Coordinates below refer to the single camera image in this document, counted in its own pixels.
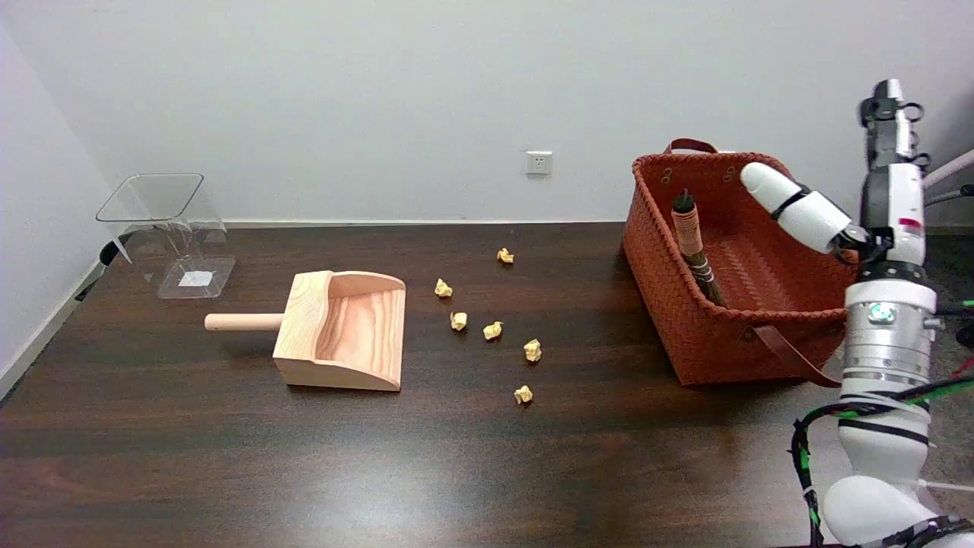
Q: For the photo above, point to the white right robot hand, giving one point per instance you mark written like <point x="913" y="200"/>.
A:
<point x="890" y="205"/>

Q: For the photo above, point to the small brown hand broom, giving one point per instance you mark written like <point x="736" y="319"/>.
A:
<point x="689" y="228"/>

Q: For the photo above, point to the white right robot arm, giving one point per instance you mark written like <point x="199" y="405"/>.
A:
<point x="886" y="342"/>

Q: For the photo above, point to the orange woven basket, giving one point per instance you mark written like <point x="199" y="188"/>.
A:
<point x="685" y="327"/>

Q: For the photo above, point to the crumpled yellow paper ball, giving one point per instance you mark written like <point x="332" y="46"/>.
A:
<point x="523" y="394"/>
<point x="533" y="350"/>
<point x="505" y="256"/>
<point x="492" y="330"/>
<point x="458" y="320"/>
<point x="443" y="288"/>

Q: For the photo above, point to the wooden dustpan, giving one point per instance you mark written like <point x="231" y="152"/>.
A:
<point x="342" y="335"/>

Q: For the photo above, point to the clear plastic container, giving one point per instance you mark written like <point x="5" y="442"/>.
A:
<point x="190" y="259"/>

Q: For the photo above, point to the white wall socket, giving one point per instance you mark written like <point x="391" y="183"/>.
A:
<point x="539" y="162"/>

